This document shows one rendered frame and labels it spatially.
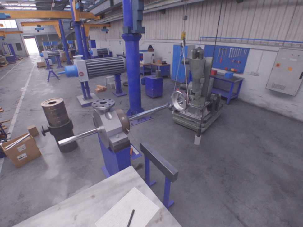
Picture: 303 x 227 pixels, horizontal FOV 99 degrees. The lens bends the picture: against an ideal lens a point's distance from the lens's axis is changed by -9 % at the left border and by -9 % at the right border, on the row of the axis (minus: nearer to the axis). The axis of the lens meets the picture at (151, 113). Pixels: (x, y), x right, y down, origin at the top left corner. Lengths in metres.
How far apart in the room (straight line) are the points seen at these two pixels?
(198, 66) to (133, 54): 1.51
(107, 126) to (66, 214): 0.85
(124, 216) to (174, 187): 1.33
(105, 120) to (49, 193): 1.67
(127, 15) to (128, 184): 3.08
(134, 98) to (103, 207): 2.80
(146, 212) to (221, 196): 1.53
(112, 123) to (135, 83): 2.09
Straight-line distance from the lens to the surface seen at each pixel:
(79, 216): 1.44
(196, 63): 2.70
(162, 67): 7.93
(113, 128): 1.63
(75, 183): 2.81
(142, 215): 1.34
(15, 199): 3.13
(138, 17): 3.26
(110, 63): 5.34
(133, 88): 3.62
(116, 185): 1.50
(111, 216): 1.37
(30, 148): 3.55
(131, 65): 3.49
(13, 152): 3.48
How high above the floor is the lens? 2.09
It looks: 29 degrees down
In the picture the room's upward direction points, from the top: straight up
